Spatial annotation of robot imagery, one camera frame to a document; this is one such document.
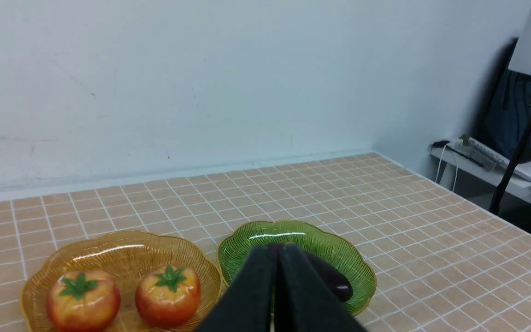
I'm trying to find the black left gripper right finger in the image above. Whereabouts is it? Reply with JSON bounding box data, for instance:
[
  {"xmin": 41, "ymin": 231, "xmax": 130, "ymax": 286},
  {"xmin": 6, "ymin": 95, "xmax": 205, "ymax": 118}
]
[{"xmin": 276, "ymin": 243, "xmax": 367, "ymax": 332}]

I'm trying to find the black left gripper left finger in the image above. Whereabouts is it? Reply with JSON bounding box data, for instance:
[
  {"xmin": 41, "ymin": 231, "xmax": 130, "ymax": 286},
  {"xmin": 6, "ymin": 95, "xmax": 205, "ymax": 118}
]
[{"xmin": 195, "ymin": 246, "xmax": 277, "ymax": 332}]

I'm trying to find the dark purple toy eggplant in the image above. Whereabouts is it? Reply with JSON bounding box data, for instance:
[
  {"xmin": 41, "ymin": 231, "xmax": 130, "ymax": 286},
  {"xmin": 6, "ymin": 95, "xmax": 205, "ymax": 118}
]
[{"xmin": 268, "ymin": 243, "xmax": 354, "ymax": 302}]

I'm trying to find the red orange toy tomato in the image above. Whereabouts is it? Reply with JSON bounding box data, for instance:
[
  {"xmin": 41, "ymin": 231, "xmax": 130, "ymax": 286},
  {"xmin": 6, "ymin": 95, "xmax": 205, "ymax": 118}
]
[
  {"xmin": 135, "ymin": 265, "xmax": 201, "ymax": 329},
  {"xmin": 47, "ymin": 270, "xmax": 121, "ymax": 332}
]

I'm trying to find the green ribbed glass plate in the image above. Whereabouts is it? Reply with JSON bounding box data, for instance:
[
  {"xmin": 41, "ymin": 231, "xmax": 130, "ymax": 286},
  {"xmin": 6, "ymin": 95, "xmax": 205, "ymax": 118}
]
[{"xmin": 216, "ymin": 220, "xmax": 377, "ymax": 316}]

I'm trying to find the amber ribbed glass plate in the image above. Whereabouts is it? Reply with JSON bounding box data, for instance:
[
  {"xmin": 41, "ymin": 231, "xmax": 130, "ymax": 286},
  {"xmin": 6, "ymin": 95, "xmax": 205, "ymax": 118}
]
[{"xmin": 20, "ymin": 230, "xmax": 223, "ymax": 332}]

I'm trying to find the beige checked tablecloth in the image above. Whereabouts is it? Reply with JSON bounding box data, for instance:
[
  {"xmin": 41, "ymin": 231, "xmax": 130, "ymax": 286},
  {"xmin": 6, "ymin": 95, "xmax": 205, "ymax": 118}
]
[{"xmin": 0, "ymin": 153, "xmax": 531, "ymax": 332}]

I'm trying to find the white power strip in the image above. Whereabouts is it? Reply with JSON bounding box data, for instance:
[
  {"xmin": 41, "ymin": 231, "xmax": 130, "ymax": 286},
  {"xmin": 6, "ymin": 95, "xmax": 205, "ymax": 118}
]
[{"xmin": 450, "ymin": 138, "xmax": 531, "ymax": 181}]

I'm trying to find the black tripod stand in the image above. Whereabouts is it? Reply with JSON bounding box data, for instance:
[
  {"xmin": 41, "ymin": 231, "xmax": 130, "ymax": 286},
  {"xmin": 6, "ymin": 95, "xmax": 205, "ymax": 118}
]
[{"xmin": 488, "ymin": 113, "xmax": 531, "ymax": 216}]

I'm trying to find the white side table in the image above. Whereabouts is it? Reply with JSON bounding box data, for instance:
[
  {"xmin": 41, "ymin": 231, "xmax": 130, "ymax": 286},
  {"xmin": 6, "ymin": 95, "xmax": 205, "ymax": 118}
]
[{"xmin": 430, "ymin": 148, "xmax": 531, "ymax": 203}]

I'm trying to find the dark blue hanging bag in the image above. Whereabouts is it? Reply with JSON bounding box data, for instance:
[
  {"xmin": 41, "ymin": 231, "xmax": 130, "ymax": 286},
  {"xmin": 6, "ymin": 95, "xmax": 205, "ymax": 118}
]
[{"xmin": 474, "ymin": 69, "xmax": 531, "ymax": 159}]

